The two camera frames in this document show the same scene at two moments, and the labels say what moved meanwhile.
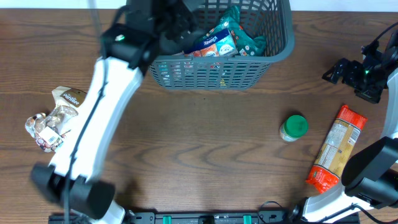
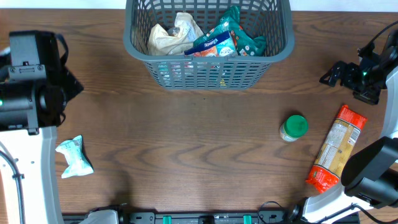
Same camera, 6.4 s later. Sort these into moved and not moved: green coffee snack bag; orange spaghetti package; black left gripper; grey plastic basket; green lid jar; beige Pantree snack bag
Moved: beige Pantree snack bag; black left gripper
Not moved: grey plastic basket; green coffee snack bag; green lid jar; orange spaghetti package
